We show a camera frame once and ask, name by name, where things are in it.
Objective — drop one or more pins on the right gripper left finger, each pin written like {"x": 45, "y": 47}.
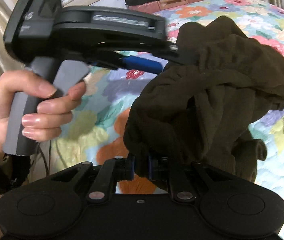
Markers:
{"x": 96, "y": 183}

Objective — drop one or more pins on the dark brown knit garment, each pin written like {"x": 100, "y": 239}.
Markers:
{"x": 202, "y": 111}

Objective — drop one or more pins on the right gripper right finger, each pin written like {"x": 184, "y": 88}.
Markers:
{"x": 180, "y": 180}

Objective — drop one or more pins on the person's left hand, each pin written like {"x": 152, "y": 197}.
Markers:
{"x": 45, "y": 114}

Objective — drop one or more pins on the pink hard-shell suitcase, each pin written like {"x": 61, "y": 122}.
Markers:
{"x": 160, "y": 5}

